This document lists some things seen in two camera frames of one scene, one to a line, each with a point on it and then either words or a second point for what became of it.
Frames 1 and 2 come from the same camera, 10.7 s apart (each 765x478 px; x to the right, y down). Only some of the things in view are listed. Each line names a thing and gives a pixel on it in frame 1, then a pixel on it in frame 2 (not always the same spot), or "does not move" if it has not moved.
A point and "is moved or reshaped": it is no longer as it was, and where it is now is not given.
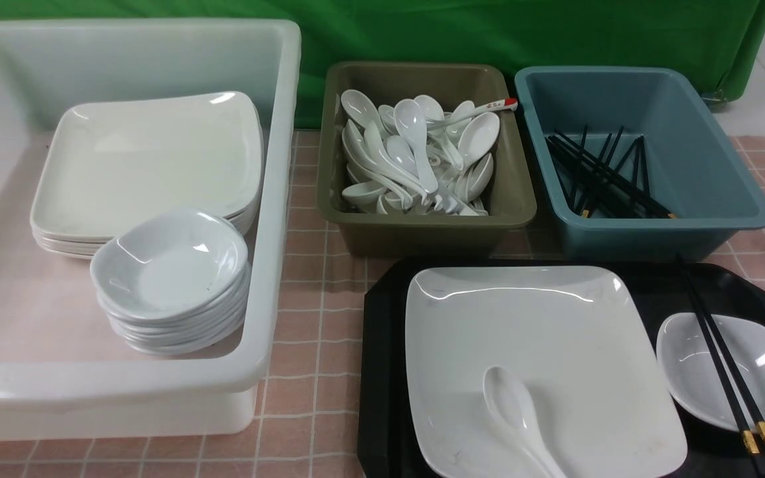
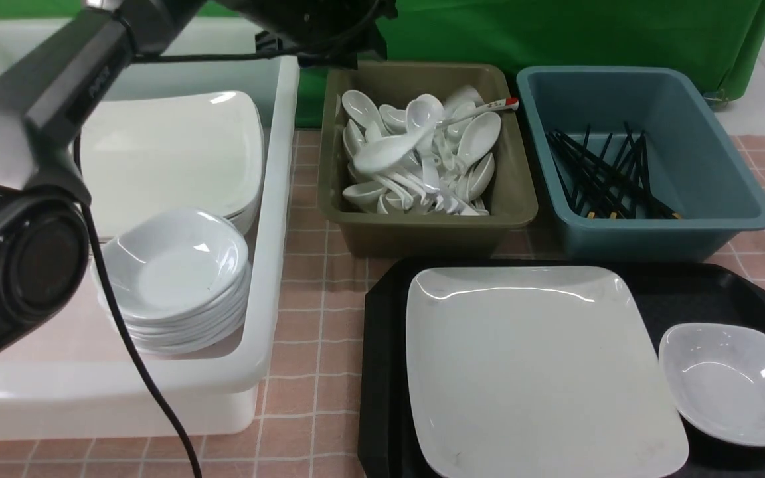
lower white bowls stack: x=181 y=333 does not move
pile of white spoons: x=412 y=157 does not move
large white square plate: x=572 y=338 does not move
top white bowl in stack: x=171 y=263 does not move
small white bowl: x=689 y=374 is moved or reshaped
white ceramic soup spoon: x=509 y=399 → x=425 y=113
